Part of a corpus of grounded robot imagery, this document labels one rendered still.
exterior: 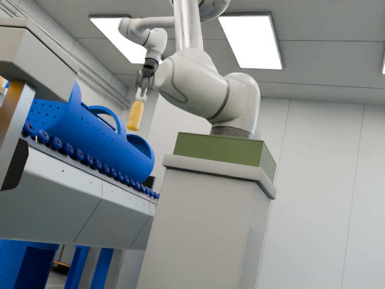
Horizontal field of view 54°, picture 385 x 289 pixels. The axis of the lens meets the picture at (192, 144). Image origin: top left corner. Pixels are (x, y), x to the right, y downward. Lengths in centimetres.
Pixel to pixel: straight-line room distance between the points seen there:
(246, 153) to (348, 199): 500
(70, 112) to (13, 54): 53
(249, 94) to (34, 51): 72
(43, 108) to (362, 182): 532
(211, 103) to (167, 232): 43
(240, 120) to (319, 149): 504
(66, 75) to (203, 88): 44
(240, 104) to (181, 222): 44
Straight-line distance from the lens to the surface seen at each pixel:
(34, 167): 123
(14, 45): 84
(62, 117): 131
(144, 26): 207
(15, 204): 125
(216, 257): 111
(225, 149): 115
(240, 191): 111
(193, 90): 118
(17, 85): 90
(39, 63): 87
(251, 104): 130
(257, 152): 113
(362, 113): 648
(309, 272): 599
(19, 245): 198
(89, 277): 212
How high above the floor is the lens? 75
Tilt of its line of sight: 14 degrees up
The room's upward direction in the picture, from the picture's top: 13 degrees clockwise
